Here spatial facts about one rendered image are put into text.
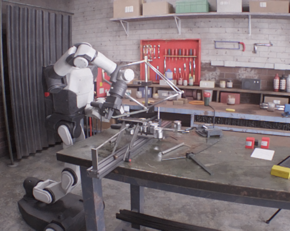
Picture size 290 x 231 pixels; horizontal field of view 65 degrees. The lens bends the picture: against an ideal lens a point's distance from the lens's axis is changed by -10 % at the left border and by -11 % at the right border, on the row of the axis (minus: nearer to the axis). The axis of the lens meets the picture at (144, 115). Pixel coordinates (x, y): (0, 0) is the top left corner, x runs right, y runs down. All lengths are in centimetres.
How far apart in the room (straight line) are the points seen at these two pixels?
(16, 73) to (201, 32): 254
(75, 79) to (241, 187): 113
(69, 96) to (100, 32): 259
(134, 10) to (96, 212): 277
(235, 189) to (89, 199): 77
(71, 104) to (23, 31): 219
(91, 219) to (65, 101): 74
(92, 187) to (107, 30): 305
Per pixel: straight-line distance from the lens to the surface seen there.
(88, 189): 137
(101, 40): 409
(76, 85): 159
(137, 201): 197
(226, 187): 100
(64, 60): 137
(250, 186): 99
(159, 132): 134
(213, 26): 347
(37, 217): 211
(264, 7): 321
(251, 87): 327
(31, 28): 377
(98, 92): 348
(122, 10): 365
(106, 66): 135
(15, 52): 357
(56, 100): 169
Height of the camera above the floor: 133
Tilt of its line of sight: 12 degrees down
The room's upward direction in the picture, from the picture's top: straight up
